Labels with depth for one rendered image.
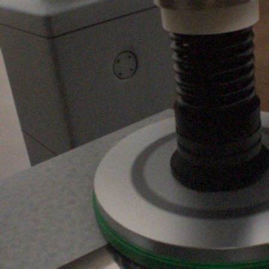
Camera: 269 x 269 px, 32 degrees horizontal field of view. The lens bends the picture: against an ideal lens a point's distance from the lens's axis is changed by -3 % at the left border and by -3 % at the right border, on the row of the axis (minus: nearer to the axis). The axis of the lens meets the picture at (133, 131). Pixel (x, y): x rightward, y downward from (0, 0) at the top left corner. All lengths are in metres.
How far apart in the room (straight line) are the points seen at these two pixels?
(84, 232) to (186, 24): 0.18
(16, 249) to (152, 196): 0.12
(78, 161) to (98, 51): 0.75
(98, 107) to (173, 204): 0.92
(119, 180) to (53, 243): 0.07
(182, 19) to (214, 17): 0.02
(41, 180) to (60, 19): 0.73
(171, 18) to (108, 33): 0.90
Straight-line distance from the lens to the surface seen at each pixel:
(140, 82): 1.32
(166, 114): 0.56
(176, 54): 0.36
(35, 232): 0.41
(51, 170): 0.49
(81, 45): 1.20
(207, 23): 0.32
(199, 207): 0.35
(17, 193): 0.46
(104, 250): 0.37
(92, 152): 0.50
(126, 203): 0.37
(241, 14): 0.33
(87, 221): 0.40
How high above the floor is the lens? 1.06
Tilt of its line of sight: 26 degrees down
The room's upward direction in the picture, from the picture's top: 9 degrees counter-clockwise
